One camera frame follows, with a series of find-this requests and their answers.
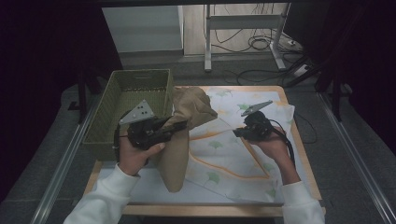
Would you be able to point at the white cabinet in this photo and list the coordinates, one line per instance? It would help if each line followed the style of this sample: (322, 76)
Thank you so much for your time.
(143, 29)

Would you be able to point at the green woven basket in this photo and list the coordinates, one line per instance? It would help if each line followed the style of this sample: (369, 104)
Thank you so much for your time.
(130, 93)

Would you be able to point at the white power strip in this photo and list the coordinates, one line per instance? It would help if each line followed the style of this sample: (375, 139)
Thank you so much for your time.
(300, 70)

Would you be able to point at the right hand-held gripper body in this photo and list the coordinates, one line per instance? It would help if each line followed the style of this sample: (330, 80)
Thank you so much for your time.
(258, 126)

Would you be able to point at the white metal desk frame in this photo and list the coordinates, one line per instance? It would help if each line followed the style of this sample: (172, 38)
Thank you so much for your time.
(243, 22)

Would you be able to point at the tan cloth pants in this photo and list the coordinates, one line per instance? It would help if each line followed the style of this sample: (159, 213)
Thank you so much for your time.
(177, 155)

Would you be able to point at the person's right hand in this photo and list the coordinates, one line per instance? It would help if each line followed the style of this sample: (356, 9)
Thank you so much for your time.
(275, 147)

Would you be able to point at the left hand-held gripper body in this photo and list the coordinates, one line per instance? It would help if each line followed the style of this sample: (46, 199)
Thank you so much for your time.
(144, 132)

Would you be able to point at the metal floor rail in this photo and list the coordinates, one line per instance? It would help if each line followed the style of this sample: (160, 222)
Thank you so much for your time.
(59, 174)
(358, 161)

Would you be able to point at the dark metal stand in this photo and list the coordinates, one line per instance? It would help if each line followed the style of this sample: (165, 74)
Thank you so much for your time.
(336, 96)
(82, 96)

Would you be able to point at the white table mat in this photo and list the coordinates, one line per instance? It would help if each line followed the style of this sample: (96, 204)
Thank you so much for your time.
(152, 186)

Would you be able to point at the person's left hand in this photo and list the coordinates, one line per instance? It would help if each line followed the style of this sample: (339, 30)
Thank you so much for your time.
(134, 158)

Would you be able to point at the leaf print mesh laundry bag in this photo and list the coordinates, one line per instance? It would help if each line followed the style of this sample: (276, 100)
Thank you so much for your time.
(224, 152)

